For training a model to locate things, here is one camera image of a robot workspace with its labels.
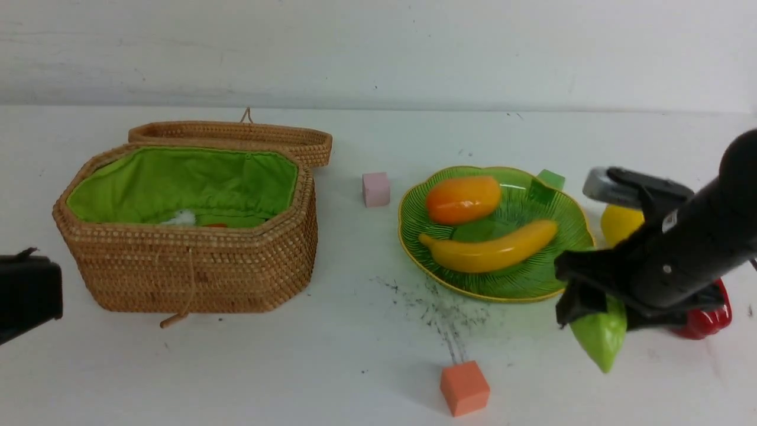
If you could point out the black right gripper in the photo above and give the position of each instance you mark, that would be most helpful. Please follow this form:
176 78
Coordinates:
658 280

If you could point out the yellow toy lemon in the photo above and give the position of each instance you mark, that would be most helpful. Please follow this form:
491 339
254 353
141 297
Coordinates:
617 223

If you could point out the yellow toy banana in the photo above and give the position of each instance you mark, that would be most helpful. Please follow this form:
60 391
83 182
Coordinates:
488 256

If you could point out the red toy bell pepper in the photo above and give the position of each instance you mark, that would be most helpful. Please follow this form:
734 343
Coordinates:
703 324

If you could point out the orange toy mango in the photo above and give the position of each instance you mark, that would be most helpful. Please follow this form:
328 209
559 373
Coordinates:
460 200

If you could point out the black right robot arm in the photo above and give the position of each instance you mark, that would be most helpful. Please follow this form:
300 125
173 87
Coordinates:
724 210

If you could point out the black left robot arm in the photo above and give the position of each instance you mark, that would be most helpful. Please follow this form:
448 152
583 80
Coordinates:
31 293

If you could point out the green glass leaf plate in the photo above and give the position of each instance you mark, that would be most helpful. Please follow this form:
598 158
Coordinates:
525 199

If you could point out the green foam cube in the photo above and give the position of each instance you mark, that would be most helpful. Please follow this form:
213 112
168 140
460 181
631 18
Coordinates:
552 179

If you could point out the orange foam cube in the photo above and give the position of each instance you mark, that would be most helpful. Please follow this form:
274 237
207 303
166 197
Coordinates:
464 388

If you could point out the pink foam cube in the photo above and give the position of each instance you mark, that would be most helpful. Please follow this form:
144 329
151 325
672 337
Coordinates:
376 189

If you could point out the woven wicker basket lid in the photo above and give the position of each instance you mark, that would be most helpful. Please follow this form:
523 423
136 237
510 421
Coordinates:
311 147

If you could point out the woven wicker basket green lining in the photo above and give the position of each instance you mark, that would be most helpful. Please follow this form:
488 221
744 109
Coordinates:
132 219

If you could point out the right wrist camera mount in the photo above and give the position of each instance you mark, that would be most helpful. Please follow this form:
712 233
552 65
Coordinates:
653 196

